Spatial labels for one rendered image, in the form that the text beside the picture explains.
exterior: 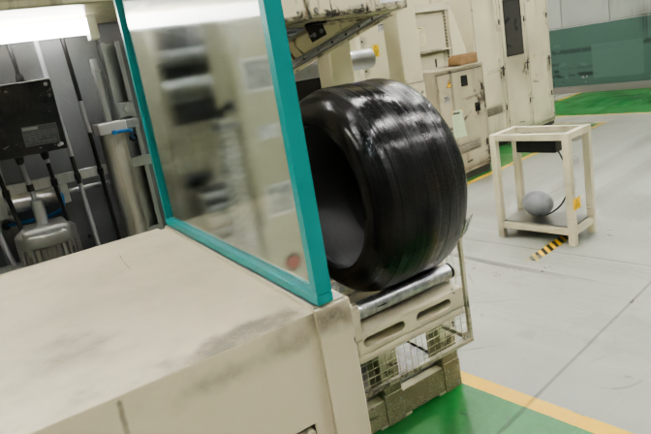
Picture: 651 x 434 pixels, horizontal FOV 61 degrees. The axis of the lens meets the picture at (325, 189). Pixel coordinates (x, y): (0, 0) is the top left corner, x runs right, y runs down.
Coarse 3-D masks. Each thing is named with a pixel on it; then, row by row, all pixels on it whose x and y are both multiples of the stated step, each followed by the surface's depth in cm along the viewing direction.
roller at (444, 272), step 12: (444, 264) 153; (420, 276) 148; (432, 276) 148; (444, 276) 150; (396, 288) 143; (408, 288) 144; (420, 288) 146; (360, 300) 139; (372, 300) 139; (384, 300) 140; (396, 300) 142; (360, 312) 137; (372, 312) 139
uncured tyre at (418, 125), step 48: (336, 96) 135; (384, 96) 136; (336, 144) 176; (384, 144) 126; (432, 144) 131; (336, 192) 179; (384, 192) 125; (432, 192) 129; (336, 240) 172; (384, 240) 129; (432, 240) 134; (384, 288) 143
